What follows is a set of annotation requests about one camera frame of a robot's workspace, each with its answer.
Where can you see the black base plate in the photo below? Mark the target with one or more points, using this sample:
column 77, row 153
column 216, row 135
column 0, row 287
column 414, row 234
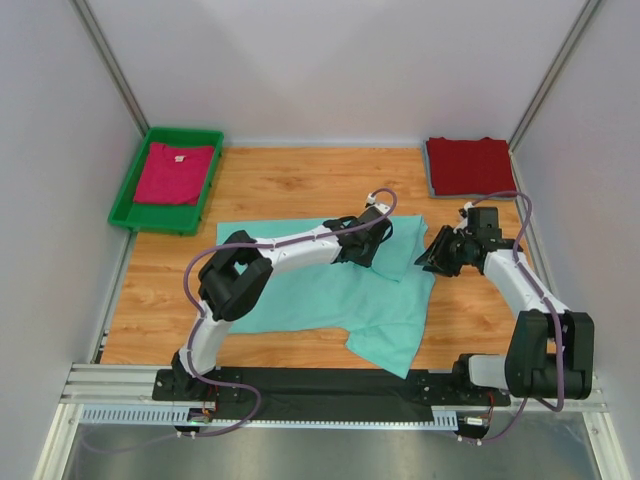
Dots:
column 334, row 394

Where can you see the pink folded t shirt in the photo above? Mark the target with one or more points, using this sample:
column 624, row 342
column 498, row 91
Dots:
column 173, row 176

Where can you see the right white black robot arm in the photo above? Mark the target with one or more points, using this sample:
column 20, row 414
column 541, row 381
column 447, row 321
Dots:
column 551, row 351

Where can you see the aluminium frame rail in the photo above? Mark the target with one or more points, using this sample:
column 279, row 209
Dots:
column 127, row 384

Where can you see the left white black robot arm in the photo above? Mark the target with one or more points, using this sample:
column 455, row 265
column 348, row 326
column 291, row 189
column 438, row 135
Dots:
column 237, row 272

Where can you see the teal t shirt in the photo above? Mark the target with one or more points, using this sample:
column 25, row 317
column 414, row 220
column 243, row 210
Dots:
column 383, row 308

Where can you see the green plastic tray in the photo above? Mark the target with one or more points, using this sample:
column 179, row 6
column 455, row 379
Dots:
column 178, row 220

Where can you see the slotted grey cable duct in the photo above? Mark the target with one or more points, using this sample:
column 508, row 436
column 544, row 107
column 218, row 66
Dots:
column 182, row 416

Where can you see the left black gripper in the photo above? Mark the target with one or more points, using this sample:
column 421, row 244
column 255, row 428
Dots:
column 366, row 259

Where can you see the dark red folded t shirt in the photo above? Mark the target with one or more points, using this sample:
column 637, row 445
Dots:
column 470, row 167

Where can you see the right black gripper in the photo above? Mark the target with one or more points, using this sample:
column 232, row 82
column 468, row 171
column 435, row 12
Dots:
column 432, row 260

